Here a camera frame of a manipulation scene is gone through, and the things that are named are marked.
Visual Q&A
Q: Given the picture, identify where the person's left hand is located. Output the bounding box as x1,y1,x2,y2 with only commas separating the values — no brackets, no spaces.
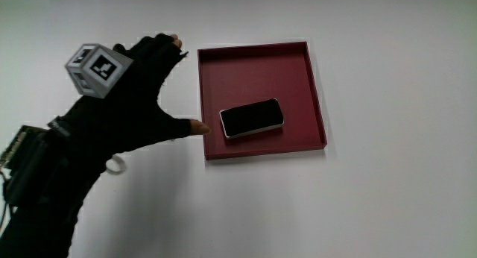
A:
48,33,212,166

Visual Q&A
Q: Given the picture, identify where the black smartphone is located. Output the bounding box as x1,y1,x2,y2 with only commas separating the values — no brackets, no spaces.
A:
218,98,285,140

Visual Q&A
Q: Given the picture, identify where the person's left forearm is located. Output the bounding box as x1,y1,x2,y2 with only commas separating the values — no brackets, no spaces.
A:
0,138,109,258

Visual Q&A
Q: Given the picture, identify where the black wrist electronics module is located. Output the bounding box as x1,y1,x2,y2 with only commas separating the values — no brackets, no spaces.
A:
0,125,57,209

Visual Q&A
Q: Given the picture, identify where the dark red square tray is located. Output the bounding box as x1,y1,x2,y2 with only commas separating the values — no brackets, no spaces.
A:
197,41,328,161

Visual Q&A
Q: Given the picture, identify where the white ring loop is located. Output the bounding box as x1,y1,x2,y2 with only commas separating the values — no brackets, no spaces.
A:
104,154,127,175

